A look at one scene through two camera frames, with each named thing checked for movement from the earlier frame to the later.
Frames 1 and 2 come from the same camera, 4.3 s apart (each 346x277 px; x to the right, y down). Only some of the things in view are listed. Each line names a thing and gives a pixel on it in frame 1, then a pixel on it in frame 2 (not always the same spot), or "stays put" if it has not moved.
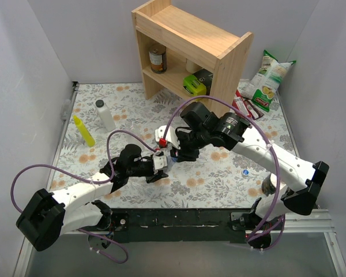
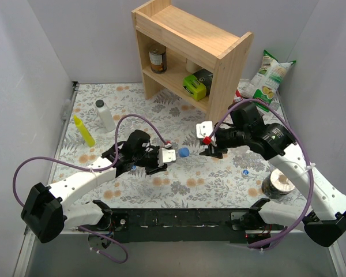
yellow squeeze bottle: [87, 136] stays put
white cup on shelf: [192, 67] stays put
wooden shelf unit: [179, 51] stays put
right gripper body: [185, 148] -> [214, 143]
